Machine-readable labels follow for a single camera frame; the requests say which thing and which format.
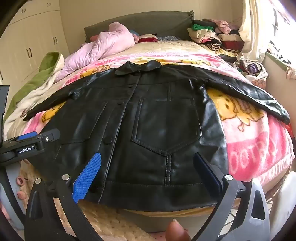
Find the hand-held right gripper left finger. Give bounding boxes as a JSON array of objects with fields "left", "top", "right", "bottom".
[{"left": 24, "top": 152, "right": 102, "bottom": 241}]

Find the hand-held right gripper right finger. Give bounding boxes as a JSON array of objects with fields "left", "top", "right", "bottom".
[{"left": 193, "top": 152, "right": 271, "bottom": 241}]

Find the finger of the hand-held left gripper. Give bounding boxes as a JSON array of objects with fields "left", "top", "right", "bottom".
[
  {"left": 38, "top": 129, "right": 61, "bottom": 151},
  {"left": 9, "top": 131, "right": 38, "bottom": 142}
]

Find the black leather jacket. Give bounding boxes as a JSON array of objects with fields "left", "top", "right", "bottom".
[{"left": 23, "top": 59, "right": 290, "bottom": 212}]

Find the heap of purple and white clothes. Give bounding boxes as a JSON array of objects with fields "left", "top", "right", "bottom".
[{"left": 232, "top": 58, "right": 269, "bottom": 80}]

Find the heap of colourful clothes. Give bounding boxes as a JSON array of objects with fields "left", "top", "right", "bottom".
[{"left": 266, "top": 39, "right": 296, "bottom": 80}]

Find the pile of folded clothes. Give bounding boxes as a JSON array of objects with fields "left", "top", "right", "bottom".
[{"left": 187, "top": 19, "right": 243, "bottom": 58}]

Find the person's left hand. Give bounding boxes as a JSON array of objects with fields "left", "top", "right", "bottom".
[{"left": 14, "top": 176, "right": 27, "bottom": 201}]

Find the person's right hand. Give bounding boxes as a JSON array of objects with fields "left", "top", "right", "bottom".
[{"left": 166, "top": 220, "right": 192, "bottom": 241}]

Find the green and white blanket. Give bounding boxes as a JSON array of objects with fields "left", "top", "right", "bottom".
[{"left": 3, "top": 52, "right": 67, "bottom": 135}]

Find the pink printed blanket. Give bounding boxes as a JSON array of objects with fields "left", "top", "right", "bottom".
[{"left": 22, "top": 52, "right": 294, "bottom": 193}]

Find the cream wardrobe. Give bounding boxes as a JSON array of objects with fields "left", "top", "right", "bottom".
[{"left": 0, "top": 0, "right": 70, "bottom": 84}]

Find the light pink quilt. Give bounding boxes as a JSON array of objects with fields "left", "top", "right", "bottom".
[{"left": 54, "top": 22, "right": 139, "bottom": 81}]

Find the floral laundry basket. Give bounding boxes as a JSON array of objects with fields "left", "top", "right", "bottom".
[{"left": 250, "top": 76, "right": 269, "bottom": 87}]

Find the blue cloth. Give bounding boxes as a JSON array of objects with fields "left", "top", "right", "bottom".
[{"left": 128, "top": 30, "right": 140, "bottom": 43}]

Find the red pillow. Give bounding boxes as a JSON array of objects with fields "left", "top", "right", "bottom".
[{"left": 137, "top": 34, "right": 159, "bottom": 43}]

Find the blue patterned pillow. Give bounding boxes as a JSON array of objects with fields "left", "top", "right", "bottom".
[{"left": 157, "top": 35, "right": 182, "bottom": 42}]

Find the grey-green bed headboard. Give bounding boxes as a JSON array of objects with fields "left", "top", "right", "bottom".
[{"left": 84, "top": 10, "right": 195, "bottom": 44}]

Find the cream curtain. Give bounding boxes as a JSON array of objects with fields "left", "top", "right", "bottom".
[{"left": 236, "top": 0, "right": 278, "bottom": 64}]

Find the window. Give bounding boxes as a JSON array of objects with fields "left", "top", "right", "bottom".
[{"left": 270, "top": 0, "right": 296, "bottom": 44}]

